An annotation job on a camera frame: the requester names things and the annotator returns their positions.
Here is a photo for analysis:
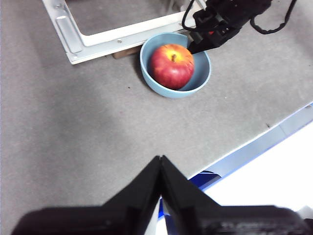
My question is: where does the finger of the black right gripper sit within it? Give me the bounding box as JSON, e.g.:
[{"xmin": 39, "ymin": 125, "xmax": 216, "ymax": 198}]
[{"xmin": 187, "ymin": 40, "xmax": 218, "ymax": 55}]

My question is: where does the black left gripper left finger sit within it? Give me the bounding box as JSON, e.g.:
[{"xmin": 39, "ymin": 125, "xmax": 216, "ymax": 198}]
[{"xmin": 11, "ymin": 155, "xmax": 162, "ymax": 235}]

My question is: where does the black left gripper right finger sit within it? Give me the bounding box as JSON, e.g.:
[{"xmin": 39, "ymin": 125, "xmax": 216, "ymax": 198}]
[{"xmin": 161, "ymin": 155, "xmax": 309, "ymax": 235}]

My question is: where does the blue ribbed bowl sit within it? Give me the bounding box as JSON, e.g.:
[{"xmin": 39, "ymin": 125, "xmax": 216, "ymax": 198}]
[{"xmin": 139, "ymin": 32, "xmax": 212, "ymax": 99}]

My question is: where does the red yellow apple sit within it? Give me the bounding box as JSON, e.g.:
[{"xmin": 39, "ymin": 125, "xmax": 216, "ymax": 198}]
[{"xmin": 149, "ymin": 43, "xmax": 196, "ymax": 91}]

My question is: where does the glass oven door with handle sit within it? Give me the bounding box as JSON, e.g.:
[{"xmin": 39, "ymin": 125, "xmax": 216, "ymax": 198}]
[{"xmin": 41, "ymin": 0, "xmax": 207, "ymax": 66}]

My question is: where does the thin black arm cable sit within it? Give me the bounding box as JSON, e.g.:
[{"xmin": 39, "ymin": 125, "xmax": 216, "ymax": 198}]
[{"xmin": 181, "ymin": 0, "xmax": 206, "ymax": 32}]

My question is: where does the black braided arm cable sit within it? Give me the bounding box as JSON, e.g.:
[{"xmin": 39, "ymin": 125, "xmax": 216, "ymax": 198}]
[{"xmin": 249, "ymin": 0, "xmax": 298, "ymax": 35}]

